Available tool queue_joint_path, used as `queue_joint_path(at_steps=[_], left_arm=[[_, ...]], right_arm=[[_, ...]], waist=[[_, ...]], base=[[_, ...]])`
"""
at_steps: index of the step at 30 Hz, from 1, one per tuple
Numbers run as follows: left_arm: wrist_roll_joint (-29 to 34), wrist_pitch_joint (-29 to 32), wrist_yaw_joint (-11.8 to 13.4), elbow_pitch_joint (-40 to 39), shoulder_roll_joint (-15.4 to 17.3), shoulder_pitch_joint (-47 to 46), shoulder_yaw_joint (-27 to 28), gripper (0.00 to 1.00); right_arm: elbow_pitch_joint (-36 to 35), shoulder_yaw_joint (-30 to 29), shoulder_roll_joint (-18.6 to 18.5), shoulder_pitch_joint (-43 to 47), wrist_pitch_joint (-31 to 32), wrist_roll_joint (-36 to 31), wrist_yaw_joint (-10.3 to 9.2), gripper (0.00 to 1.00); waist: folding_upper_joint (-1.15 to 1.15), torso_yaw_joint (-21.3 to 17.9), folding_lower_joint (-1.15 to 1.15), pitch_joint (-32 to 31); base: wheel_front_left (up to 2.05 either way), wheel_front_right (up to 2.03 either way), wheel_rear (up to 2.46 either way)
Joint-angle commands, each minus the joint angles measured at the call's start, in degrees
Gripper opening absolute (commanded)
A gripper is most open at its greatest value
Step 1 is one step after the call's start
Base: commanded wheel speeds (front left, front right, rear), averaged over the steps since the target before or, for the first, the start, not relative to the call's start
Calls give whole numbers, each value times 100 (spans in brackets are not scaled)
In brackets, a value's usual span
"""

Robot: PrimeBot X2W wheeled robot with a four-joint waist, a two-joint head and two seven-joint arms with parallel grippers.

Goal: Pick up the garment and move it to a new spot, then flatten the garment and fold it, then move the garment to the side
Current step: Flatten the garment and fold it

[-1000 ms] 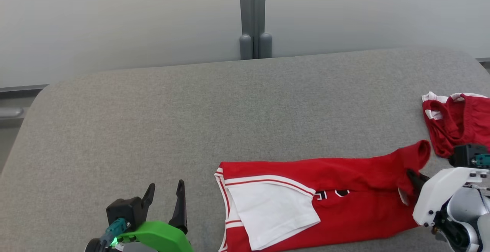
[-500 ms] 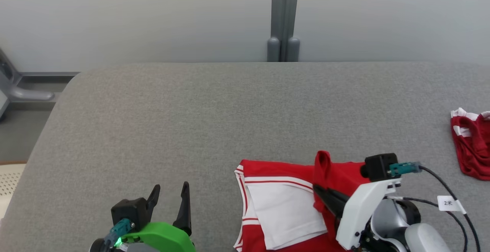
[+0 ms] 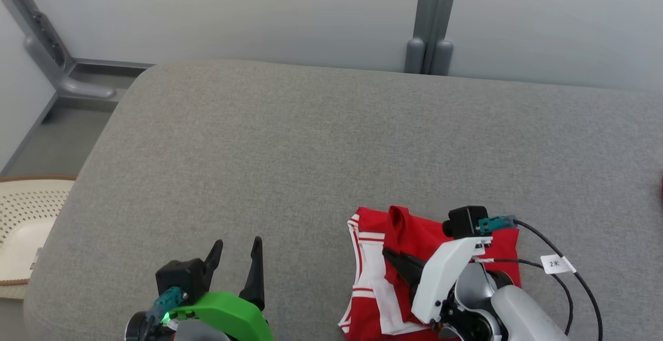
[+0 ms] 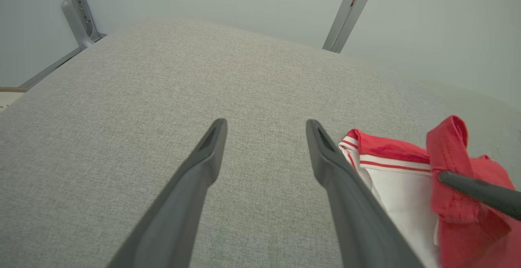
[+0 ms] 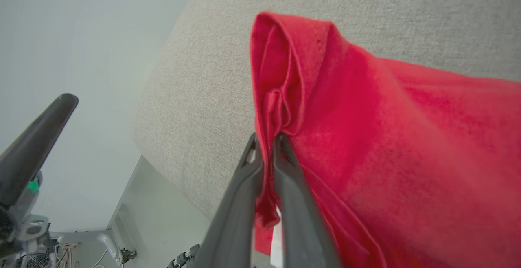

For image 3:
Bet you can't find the grey slanted partition post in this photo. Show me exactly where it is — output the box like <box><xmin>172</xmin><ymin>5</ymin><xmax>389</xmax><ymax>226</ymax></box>
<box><xmin>0</xmin><ymin>0</ymin><xmax>155</xmax><ymax>100</ymax></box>

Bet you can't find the cream perforated laundry basket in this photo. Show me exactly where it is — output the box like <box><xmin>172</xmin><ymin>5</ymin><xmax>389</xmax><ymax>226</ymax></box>
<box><xmin>0</xmin><ymin>175</ymin><xmax>78</xmax><ymax>301</ymax></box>

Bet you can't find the thin black cable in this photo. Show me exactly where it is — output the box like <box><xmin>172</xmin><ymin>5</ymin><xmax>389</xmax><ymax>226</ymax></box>
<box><xmin>474</xmin><ymin>218</ymin><xmax>604</xmax><ymax>341</ymax></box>

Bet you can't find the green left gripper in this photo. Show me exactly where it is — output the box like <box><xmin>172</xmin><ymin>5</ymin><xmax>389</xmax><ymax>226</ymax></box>
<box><xmin>167</xmin><ymin>236</ymin><xmax>274</xmax><ymax>341</ymax></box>

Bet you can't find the grey double partition post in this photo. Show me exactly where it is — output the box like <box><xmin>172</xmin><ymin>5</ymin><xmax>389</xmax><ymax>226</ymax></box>
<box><xmin>403</xmin><ymin>0</ymin><xmax>462</xmax><ymax>76</ymax></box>

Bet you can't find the red and white jersey garment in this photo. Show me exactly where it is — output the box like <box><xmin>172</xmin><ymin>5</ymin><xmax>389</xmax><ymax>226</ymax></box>
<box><xmin>339</xmin><ymin>205</ymin><xmax>522</xmax><ymax>341</ymax></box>

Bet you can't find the white cable label tag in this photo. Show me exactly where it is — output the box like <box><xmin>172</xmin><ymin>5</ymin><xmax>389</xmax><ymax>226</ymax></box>
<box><xmin>540</xmin><ymin>254</ymin><xmax>577</xmax><ymax>275</ymax></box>

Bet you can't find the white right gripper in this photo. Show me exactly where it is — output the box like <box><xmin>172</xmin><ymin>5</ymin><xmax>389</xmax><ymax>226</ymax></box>
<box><xmin>382</xmin><ymin>235</ymin><xmax>494</xmax><ymax>327</ymax></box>

